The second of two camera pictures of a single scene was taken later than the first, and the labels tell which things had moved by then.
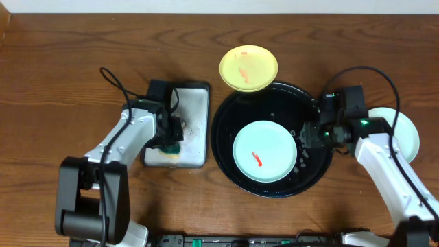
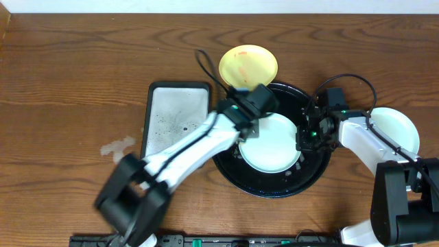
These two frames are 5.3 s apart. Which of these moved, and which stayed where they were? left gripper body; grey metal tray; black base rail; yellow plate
Moved: left gripper body
Stayed: grey metal tray; yellow plate; black base rail
